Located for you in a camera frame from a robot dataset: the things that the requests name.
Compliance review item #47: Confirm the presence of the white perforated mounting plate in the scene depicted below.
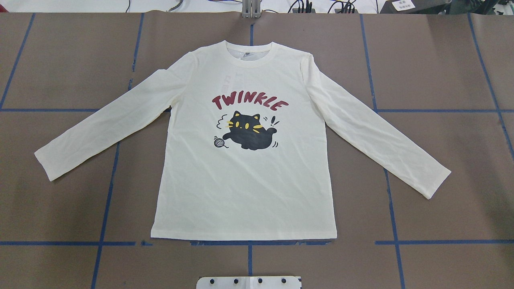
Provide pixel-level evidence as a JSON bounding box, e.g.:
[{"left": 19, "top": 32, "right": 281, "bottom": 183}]
[{"left": 196, "top": 276, "right": 302, "bottom": 289}]

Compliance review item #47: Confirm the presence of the grey aluminium frame post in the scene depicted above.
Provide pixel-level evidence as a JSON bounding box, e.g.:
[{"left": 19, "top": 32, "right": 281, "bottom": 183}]
[{"left": 242, "top": 0, "right": 262, "bottom": 18}]

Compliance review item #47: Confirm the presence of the black box with label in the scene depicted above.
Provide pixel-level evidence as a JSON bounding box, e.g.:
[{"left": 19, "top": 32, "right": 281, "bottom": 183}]
[{"left": 379, "top": 0, "right": 452, "bottom": 14}]

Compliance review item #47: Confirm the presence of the cream long-sleeve cat shirt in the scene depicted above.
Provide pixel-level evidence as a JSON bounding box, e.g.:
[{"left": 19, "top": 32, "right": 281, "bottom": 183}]
[{"left": 35, "top": 41, "right": 451, "bottom": 241}]

